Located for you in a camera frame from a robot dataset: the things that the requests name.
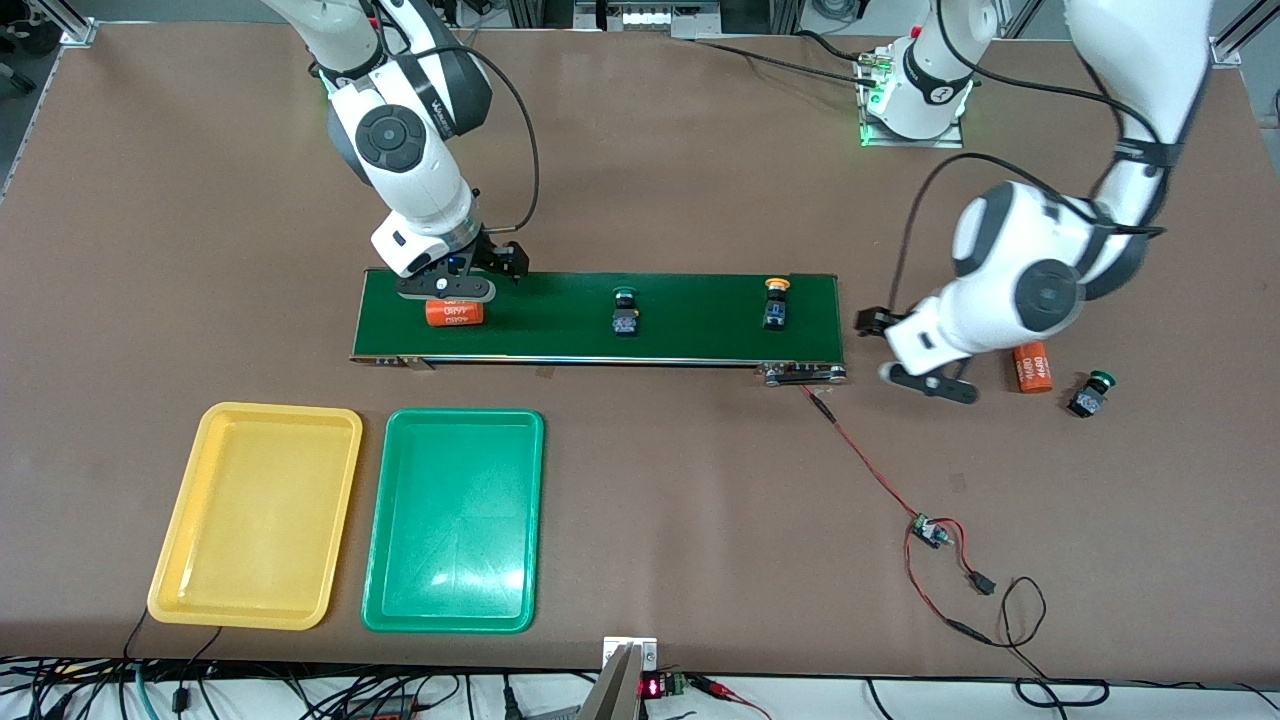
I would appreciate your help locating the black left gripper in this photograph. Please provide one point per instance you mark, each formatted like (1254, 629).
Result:
(872, 320)

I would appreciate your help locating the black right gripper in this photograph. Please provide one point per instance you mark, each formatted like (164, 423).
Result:
(494, 258)

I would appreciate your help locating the orange cylinder marked 4680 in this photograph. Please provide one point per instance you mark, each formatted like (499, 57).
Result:
(455, 315)
(1035, 372)

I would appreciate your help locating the yellow capped push button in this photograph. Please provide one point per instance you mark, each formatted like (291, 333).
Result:
(775, 315)

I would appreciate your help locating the green capped push button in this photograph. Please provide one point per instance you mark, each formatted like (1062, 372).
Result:
(1086, 402)
(626, 322)

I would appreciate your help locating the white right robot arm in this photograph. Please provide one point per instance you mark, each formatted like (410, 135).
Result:
(410, 160)

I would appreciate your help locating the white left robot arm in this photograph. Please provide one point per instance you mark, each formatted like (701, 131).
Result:
(1020, 270)

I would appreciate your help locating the green belt conveyor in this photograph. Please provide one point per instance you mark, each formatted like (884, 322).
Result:
(700, 340)

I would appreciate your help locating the small green controller board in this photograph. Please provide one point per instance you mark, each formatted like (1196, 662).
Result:
(928, 531)

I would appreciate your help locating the grey control box with lights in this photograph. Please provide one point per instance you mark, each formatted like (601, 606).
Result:
(650, 18)

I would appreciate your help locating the green plastic tray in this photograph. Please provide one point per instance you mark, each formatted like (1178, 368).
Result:
(455, 560)

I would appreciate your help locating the yellow plastic tray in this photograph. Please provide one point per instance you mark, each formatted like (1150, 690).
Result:
(255, 515)

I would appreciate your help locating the red clip test lead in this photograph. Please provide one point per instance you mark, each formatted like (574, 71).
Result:
(715, 686)

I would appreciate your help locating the small red digit display module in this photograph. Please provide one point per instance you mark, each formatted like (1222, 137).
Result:
(652, 687)

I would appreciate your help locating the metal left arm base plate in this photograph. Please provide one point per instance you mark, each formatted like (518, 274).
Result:
(910, 143)

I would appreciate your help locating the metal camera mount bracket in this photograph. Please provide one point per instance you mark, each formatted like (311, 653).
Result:
(625, 665)

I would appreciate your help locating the aluminium frame profile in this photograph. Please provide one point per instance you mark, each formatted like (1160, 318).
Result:
(70, 25)
(1235, 40)

